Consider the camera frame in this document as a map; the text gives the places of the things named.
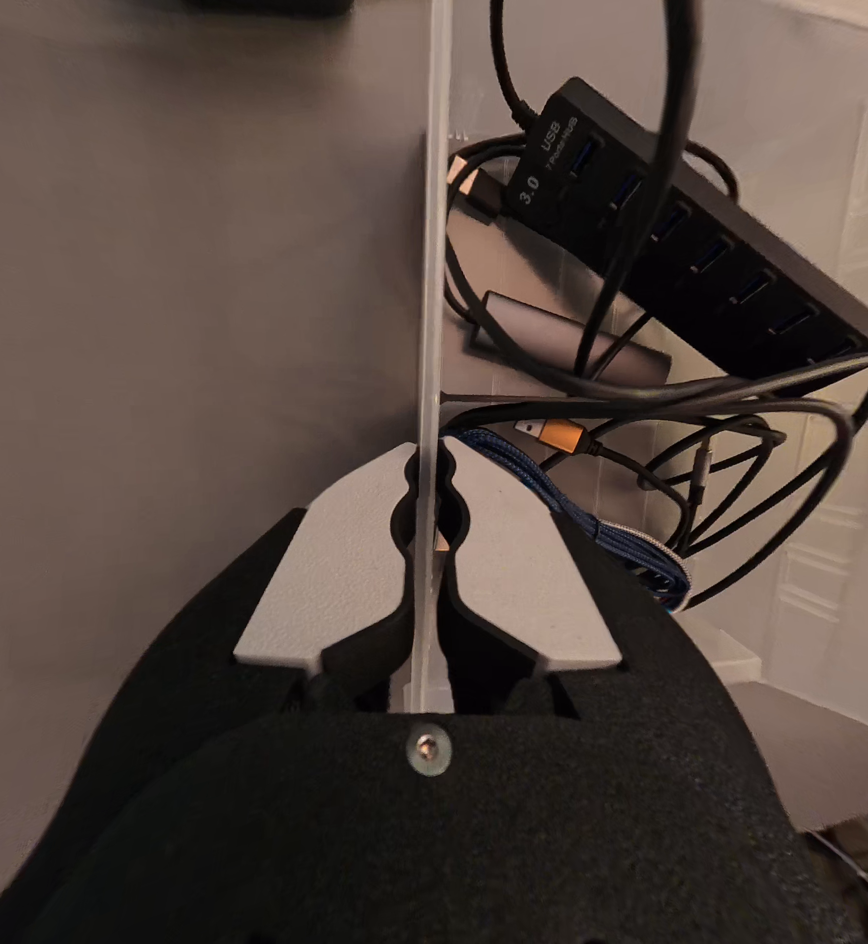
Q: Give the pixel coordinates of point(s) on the clear plastic bin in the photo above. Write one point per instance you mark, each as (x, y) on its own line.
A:
(832, 620)

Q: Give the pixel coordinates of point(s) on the slim grey usb hub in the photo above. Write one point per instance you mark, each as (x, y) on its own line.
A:
(567, 337)

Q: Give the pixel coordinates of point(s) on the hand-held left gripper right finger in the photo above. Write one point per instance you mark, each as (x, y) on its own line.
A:
(537, 590)

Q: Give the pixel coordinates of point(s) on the black 7-port USB hub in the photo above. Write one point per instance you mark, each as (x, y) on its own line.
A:
(670, 118)

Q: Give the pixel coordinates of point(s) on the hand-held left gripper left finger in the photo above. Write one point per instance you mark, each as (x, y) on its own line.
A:
(323, 590)

